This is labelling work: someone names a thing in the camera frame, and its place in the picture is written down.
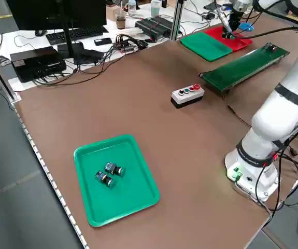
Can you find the black computer monitor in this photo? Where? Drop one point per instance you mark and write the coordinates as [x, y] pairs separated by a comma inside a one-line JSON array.
[[47, 13]]

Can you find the black keyboard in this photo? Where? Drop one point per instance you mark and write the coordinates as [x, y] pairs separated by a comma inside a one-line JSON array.
[[76, 33]]

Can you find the red plastic tray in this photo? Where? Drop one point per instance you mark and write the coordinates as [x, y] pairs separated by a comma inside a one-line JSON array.
[[216, 33]]

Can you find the large green plastic tray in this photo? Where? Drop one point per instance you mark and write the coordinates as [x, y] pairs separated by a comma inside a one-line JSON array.
[[205, 46]]

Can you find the black computer mouse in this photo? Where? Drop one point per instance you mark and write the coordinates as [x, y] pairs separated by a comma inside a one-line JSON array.
[[40, 32]]

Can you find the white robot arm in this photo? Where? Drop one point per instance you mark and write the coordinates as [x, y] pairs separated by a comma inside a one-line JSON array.
[[275, 122]]

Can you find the clear plastic bottle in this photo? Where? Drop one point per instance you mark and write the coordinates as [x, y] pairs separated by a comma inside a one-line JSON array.
[[155, 7], [132, 7]]

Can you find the small green plastic tray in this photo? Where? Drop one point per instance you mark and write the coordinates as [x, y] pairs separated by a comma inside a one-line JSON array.
[[128, 202]]

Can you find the green belt conveyor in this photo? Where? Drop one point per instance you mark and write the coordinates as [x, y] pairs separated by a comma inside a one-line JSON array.
[[242, 67]]

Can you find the aluminium frame post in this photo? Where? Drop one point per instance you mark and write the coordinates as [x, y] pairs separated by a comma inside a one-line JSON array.
[[176, 23]]

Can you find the brown paper cup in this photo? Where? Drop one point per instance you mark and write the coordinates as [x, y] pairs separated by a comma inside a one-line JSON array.
[[120, 22]]

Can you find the grey push-button control box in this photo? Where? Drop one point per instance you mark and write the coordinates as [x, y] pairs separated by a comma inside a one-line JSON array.
[[187, 97]]

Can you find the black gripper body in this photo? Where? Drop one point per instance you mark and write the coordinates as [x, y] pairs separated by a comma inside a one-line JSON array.
[[234, 20]]

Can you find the black finned power supply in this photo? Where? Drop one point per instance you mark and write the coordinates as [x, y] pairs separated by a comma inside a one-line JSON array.
[[154, 26]]

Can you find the black electronics box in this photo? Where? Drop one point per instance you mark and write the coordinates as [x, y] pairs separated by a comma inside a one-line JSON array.
[[37, 62]]

